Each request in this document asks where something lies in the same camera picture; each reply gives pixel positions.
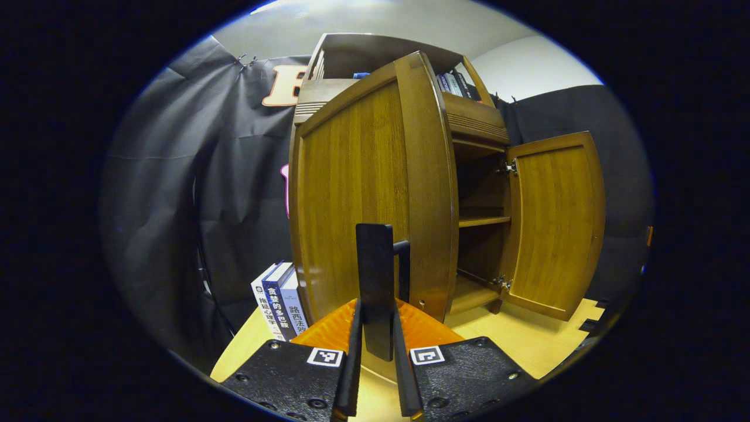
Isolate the navy blue book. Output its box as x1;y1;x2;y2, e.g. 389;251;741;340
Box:
262;262;296;342

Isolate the wooden double-door shoe cabinet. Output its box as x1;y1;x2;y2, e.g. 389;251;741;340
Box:
293;32;513;317

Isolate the wooden inner shelf board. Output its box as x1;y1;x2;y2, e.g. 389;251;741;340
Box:
458;215;512;228

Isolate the black upright book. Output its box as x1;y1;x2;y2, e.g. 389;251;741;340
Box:
454;70;484;101

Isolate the wooden cabinet door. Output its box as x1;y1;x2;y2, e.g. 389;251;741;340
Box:
498;131;606;322
288;51;459;384

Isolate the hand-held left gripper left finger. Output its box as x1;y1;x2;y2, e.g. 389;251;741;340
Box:
220;298;364;422

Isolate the white book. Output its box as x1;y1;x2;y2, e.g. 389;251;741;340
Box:
251;262;288;342

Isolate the black door handle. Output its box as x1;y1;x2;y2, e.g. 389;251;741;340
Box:
356;223;411;362

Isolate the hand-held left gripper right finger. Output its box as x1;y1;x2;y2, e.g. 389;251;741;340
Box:
391;298;537;422

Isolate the pale blue book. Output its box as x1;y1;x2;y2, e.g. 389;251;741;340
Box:
280;270;309;336

